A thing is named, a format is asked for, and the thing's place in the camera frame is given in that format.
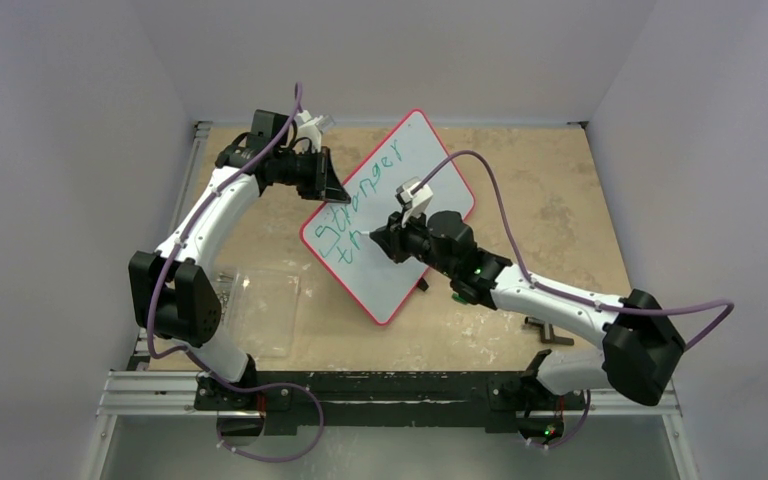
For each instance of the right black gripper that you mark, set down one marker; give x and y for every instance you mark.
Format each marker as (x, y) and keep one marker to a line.
(396, 236)

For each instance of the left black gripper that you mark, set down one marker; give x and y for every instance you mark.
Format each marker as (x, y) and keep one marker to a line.
(329, 185)

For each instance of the red-framed whiteboard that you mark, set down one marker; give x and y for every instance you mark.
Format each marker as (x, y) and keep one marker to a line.
(378, 285)

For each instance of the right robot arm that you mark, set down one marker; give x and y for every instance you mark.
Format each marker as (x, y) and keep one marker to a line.
(636, 347)

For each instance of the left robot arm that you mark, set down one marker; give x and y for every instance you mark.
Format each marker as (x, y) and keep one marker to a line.
(171, 288)

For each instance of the clear plastic screw box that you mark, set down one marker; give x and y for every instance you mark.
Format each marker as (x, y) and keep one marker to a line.
(259, 308)

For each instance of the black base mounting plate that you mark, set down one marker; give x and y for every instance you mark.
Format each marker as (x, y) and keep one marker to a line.
(494, 401)

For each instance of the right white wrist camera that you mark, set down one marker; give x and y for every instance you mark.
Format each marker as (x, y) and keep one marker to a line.
(414, 196)

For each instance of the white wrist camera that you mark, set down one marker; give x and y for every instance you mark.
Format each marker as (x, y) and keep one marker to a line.
(414, 196)
(312, 128)

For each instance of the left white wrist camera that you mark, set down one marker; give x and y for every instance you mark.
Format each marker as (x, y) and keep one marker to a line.
(312, 128)

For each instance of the grey metal crank handle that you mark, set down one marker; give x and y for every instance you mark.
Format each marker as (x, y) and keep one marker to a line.
(547, 332)

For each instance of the aluminium frame rail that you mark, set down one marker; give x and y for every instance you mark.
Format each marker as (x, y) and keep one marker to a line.
(174, 393)

